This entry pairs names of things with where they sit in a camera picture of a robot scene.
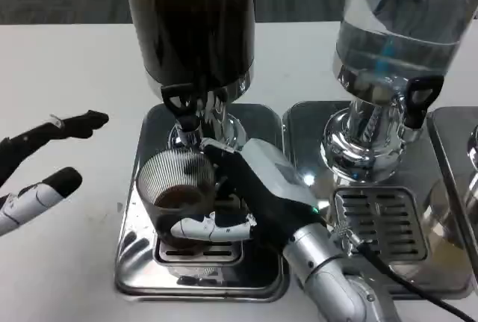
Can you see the steel dispenser base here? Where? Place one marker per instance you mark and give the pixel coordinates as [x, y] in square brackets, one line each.
[452, 187]

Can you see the steel slotted drip grid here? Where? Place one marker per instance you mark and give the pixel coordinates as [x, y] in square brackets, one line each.
[220, 253]
[392, 217]

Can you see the steel drip tray base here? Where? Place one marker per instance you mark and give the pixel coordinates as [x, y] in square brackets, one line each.
[306, 131]
[138, 262]

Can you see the clear ribbed glass cup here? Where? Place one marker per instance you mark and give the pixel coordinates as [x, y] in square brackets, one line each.
[175, 184]

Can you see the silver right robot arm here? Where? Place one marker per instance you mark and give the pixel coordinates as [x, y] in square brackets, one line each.
[321, 266]

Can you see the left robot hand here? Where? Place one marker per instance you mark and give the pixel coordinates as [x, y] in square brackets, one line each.
[45, 195]

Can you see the dark coffee drink dispenser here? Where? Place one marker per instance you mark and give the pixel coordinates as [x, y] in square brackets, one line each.
[194, 19]

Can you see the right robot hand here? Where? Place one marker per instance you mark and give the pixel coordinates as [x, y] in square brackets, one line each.
[261, 184]

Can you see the clear water drink dispenser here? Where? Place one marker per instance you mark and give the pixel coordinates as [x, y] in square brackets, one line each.
[399, 38]

